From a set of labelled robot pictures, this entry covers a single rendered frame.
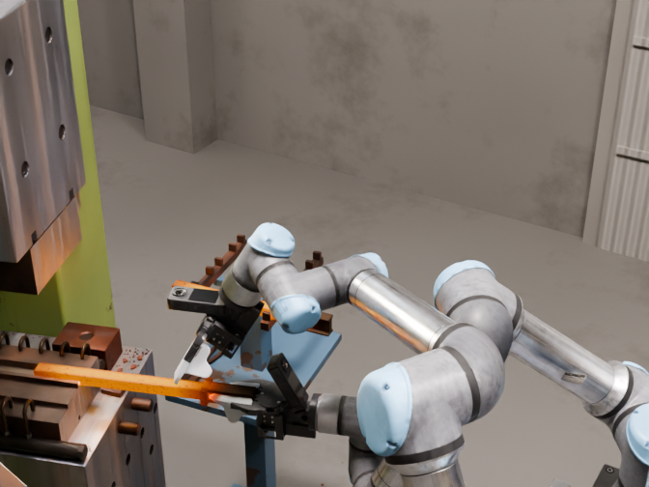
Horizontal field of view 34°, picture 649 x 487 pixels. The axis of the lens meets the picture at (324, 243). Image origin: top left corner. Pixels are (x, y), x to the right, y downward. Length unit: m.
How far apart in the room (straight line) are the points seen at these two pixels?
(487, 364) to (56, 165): 0.86
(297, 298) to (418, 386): 0.39
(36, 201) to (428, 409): 0.79
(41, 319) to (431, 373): 1.18
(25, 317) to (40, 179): 0.63
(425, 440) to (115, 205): 3.54
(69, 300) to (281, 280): 0.74
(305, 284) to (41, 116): 0.53
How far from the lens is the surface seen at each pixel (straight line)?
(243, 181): 5.04
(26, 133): 1.86
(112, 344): 2.33
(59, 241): 2.01
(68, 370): 2.20
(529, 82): 4.51
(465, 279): 1.90
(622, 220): 4.55
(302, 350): 2.77
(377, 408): 1.50
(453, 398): 1.51
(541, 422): 3.66
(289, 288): 1.82
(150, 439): 2.47
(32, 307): 2.46
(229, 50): 5.22
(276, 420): 2.07
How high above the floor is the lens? 2.31
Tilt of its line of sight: 31 degrees down
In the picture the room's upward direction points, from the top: straight up
